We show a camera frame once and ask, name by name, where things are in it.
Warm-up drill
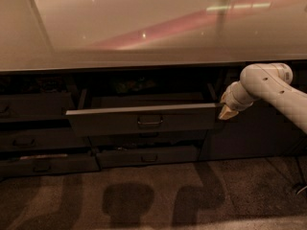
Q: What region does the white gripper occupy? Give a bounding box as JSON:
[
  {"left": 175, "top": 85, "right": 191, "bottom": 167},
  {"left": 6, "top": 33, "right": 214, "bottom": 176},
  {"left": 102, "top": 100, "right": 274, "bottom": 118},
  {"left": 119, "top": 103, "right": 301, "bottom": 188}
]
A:
[{"left": 218, "top": 81, "right": 258, "bottom": 120}]

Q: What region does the dark drawer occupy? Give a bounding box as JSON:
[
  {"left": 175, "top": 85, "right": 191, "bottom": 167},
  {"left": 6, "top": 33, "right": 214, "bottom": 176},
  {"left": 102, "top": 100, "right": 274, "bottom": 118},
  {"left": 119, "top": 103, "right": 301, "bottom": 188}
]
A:
[
  {"left": 0, "top": 93, "right": 75, "bottom": 123},
  {"left": 89, "top": 130, "right": 205, "bottom": 147},
  {"left": 0, "top": 127, "right": 88, "bottom": 151},
  {"left": 97, "top": 146, "right": 200, "bottom": 168},
  {"left": 66, "top": 90, "right": 221, "bottom": 136},
  {"left": 0, "top": 154, "right": 100, "bottom": 177}
]

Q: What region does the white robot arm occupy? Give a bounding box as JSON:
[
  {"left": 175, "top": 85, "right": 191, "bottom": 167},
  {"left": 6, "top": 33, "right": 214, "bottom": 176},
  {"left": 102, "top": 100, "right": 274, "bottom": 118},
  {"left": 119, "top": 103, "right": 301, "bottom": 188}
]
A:
[{"left": 219, "top": 63, "right": 307, "bottom": 133}]

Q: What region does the dark cabinet door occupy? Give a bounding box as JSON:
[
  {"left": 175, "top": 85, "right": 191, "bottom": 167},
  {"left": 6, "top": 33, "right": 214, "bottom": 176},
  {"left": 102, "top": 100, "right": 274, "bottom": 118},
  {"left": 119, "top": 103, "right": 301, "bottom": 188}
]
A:
[{"left": 200, "top": 101, "right": 306, "bottom": 160}]

